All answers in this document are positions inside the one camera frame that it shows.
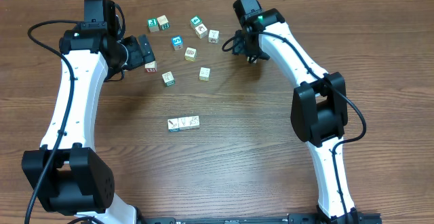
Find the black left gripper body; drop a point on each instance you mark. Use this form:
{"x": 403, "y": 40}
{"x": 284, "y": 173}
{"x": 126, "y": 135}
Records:
{"x": 135, "y": 56}

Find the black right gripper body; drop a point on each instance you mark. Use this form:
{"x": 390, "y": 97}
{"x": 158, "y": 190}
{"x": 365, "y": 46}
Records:
{"x": 244, "y": 47}

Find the plain wooden block yellow edge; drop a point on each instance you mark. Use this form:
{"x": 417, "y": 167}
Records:
{"x": 213, "y": 36}

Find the wooden block blue side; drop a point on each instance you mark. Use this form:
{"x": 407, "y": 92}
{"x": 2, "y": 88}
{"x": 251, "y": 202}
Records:
{"x": 173, "y": 125}

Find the wooden letter A block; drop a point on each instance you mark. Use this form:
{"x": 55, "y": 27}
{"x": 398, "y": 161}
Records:
{"x": 184, "y": 123}

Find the wooden block with drawing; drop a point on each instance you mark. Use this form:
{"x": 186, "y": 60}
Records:
{"x": 194, "y": 122}

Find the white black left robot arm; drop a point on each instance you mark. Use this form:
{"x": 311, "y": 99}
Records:
{"x": 65, "y": 172}

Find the wooden block red side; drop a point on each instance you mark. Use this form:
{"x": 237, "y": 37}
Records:
{"x": 151, "y": 67}

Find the green letter block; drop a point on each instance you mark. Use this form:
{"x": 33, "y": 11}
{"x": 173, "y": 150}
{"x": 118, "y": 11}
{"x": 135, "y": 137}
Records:
{"x": 153, "y": 25}

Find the wooden block dark green side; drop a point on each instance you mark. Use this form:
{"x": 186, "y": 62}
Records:
{"x": 163, "y": 23}

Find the blue number five block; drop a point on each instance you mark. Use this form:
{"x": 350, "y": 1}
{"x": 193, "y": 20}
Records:
{"x": 177, "y": 42}

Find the wooden block beside four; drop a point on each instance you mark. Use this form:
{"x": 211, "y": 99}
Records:
{"x": 201, "y": 31}

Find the wooden block yellow pattern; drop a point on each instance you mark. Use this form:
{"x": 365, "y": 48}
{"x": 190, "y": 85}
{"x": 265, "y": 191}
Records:
{"x": 190, "y": 54}

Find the wooden block lower yellow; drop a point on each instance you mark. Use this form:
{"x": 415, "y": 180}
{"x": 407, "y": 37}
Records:
{"x": 204, "y": 74}

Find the green number four block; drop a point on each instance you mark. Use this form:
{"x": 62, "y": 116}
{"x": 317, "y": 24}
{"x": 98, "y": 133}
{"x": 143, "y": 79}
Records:
{"x": 195, "y": 21}

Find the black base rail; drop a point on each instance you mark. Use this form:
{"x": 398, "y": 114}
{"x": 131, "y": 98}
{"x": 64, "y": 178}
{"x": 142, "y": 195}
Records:
{"x": 289, "y": 219}

